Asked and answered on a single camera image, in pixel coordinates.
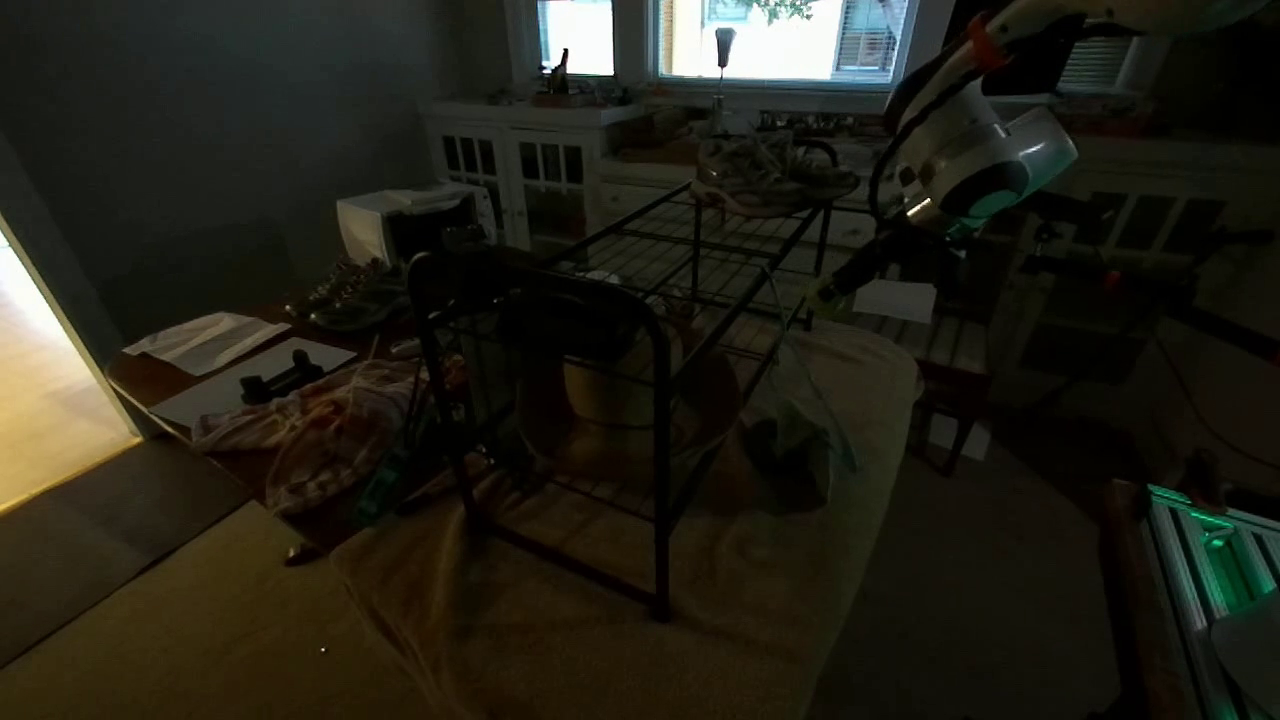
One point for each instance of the white box appliance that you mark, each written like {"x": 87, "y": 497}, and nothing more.
{"x": 403, "y": 221}

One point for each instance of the bright window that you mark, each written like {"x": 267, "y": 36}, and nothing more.
{"x": 786, "y": 34}

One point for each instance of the white paper sheet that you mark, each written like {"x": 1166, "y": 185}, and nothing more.
{"x": 893, "y": 303}

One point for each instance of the white dollhouse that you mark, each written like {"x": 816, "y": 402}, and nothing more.
{"x": 533, "y": 160}

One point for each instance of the small black device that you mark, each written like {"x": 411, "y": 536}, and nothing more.
{"x": 282, "y": 377}

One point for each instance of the dark sneaker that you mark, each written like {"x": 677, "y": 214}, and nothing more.
{"x": 745, "y": 182}
{"x": 824, "y": 160}

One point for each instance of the pale round bowl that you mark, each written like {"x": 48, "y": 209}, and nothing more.
{"x": 601, "y": 392}

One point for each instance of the light green cloth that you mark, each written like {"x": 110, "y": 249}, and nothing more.
{"x": 786, "y": 454}

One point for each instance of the white flat board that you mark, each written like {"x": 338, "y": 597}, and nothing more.
{"x": 222, "y": 397}

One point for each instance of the clear plastic bag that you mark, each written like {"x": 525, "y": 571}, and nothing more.
{"x": 332, "y": 446}

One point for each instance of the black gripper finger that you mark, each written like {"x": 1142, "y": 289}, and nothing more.
{"x": 853, "y": 289}
{"x": 842, "y": 279}

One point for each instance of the beige table cloth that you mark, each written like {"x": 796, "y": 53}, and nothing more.
{"x": 601, "y": 626}

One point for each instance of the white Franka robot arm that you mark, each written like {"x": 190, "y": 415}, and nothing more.
{"x": 975, "y": 144}

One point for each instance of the stack of white papers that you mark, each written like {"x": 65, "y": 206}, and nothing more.
{"x": 207, "y": 340}

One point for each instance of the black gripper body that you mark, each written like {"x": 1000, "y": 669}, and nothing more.
{"x": 913, "y": 255}

